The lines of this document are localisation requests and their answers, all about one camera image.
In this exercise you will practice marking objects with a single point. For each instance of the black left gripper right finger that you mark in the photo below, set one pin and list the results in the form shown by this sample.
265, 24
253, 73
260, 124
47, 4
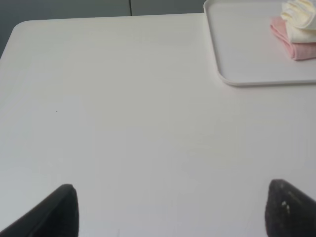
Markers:
289, 212

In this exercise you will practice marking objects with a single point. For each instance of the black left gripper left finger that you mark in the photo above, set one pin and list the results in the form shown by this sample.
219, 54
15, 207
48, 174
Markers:
56, 216

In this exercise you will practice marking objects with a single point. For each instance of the pink towel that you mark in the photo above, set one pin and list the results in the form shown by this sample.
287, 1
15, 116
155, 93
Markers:
296, 51

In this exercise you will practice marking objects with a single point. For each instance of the cream white towel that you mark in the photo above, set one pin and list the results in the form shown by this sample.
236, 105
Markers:
300, 20

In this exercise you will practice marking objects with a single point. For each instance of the white rectangular plastic tray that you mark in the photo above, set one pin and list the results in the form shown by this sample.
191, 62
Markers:
245, 50

